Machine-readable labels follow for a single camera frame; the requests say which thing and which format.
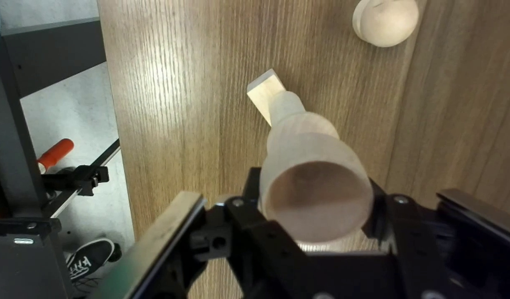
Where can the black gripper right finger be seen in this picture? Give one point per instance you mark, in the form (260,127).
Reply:
(459,250)

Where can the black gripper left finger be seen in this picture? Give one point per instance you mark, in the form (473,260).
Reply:
(172,255)

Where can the black sneaker with white print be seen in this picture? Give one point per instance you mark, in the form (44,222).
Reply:
(92,257)

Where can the black equipment box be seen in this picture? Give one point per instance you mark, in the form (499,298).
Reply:
(32,263)

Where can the round wooden ball piece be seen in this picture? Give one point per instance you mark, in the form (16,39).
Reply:
(385,22)

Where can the orange handled bar clamp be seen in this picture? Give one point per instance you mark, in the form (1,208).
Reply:
(61,187)

